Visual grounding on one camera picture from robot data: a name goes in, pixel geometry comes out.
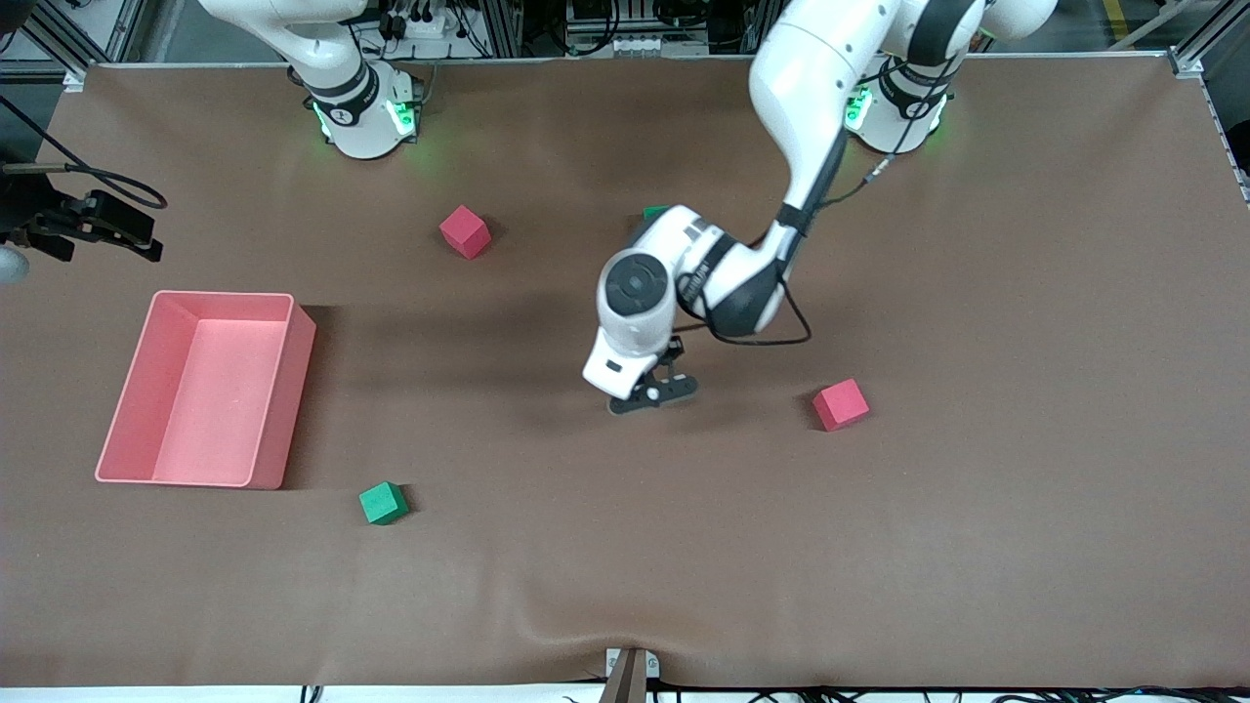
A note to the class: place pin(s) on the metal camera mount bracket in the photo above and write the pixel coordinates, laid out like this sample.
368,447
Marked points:
630,674

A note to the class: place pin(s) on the brown table cloth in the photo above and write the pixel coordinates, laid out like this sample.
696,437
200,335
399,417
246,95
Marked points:
625,566

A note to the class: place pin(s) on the green foam cube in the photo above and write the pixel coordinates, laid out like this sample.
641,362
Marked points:
383,504
656,211

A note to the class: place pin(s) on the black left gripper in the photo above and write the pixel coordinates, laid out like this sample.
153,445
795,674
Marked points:
674,352

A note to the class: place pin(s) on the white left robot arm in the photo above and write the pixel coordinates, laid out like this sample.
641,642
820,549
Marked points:
811,78

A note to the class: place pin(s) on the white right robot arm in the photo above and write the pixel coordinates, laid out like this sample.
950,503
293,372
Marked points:
356,107

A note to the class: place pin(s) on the white power strip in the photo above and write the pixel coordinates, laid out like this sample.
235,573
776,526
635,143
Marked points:
422,21

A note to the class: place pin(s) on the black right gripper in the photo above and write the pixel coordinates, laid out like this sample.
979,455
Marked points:
41,221

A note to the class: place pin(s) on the aluminium frame profile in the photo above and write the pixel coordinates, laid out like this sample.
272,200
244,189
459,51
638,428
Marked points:
1206,39
59,34

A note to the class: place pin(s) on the red foam cube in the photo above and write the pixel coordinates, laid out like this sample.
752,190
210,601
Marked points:
465,232
840,405

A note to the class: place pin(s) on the pink plastic bin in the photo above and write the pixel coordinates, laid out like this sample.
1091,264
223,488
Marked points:
210,400

